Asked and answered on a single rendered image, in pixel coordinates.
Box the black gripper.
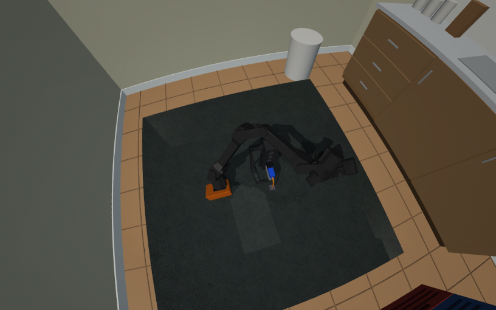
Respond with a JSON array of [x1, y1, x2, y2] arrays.
[[328, 157, 358, 180]]

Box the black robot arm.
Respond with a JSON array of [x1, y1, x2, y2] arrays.
[[206, 122, 344, 191]]

